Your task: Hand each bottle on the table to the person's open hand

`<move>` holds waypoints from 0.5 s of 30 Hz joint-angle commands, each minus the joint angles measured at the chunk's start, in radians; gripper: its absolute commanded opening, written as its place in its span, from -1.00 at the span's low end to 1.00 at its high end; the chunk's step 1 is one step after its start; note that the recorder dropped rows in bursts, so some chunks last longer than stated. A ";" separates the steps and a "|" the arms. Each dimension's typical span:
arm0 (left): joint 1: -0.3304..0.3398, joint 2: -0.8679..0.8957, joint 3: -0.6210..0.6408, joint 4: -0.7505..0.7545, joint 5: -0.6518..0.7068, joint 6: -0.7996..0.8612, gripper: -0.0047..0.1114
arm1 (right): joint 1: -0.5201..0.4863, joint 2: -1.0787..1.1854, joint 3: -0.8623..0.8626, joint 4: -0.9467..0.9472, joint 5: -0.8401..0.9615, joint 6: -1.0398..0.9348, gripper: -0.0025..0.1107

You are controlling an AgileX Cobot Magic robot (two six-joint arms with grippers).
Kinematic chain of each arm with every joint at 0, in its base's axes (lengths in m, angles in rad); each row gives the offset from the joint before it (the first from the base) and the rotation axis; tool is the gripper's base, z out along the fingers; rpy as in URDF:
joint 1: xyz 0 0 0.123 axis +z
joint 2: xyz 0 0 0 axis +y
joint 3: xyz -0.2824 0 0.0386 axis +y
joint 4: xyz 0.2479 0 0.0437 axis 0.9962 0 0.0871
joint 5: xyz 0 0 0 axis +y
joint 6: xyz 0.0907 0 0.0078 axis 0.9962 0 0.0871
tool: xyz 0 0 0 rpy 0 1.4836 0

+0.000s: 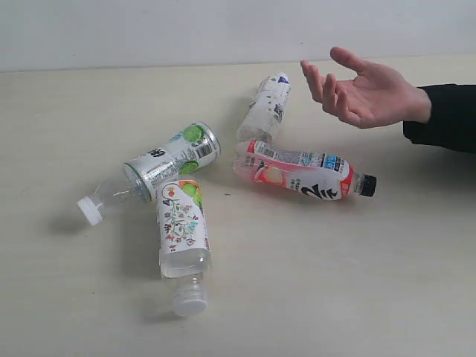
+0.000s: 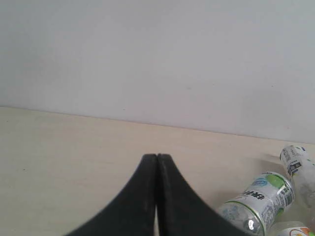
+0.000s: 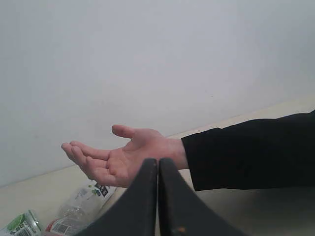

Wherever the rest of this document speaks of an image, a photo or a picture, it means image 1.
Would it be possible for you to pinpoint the person's open bare hand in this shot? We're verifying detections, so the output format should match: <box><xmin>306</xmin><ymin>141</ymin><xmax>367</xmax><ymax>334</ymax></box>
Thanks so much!
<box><xmin>300</xmin><ymin>47</ymin><xmax>431</xmax><ymax>129</ymax></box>

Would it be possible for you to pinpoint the pink peach label bottle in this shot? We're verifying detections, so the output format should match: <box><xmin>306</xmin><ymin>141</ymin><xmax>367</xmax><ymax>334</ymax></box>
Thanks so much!
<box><xmin>233</xmin><ymin>140</ymin><xmax>377</xmax><ymax>201</ymax></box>

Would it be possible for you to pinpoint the white blue label clear bottle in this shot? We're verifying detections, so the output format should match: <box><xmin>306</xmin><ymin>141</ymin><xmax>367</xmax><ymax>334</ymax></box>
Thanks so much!
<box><xmin>237</xmin><ymin>72</ymin><xmax>292</xmax><ymax>143</ymax></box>

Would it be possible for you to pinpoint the lime label clear bottle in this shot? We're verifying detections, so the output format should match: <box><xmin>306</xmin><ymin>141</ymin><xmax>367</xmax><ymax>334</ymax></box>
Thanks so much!
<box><xmin>77</xmin><ymin>122</ymin><xmax>221</xmax><ymax>226</ymax></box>

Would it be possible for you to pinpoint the floral label clear bottle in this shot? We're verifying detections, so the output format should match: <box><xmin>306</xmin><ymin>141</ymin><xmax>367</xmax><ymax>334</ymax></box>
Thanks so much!
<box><xmin>156</xmin><ymin>176</ymin><xmax>211</xmax><ymax>317</ymax></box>

